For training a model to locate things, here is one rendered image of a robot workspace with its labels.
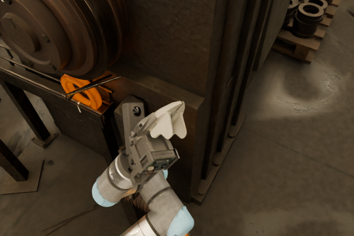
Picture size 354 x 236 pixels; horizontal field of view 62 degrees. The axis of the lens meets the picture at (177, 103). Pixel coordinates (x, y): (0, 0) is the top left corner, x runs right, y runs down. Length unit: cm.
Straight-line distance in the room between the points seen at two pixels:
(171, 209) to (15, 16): 64
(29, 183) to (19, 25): 124
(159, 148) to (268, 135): 149
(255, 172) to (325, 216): 43
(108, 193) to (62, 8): 47
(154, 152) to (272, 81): 185
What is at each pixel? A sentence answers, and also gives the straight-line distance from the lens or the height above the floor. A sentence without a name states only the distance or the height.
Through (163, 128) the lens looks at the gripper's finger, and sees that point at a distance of 56.
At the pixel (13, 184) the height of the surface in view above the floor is 1.
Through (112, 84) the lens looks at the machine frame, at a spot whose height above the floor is 80.
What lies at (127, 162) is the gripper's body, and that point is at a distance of 67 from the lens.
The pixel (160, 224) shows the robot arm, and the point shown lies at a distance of 75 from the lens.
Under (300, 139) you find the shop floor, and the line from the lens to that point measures 209.
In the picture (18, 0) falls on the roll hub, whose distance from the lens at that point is 85.
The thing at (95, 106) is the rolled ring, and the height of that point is 73.
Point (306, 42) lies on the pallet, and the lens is 255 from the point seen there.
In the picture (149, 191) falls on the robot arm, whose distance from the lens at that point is 77.
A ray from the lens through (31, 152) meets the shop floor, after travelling 209.
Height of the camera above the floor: 164
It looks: 51 degrees down
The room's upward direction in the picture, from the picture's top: straight up
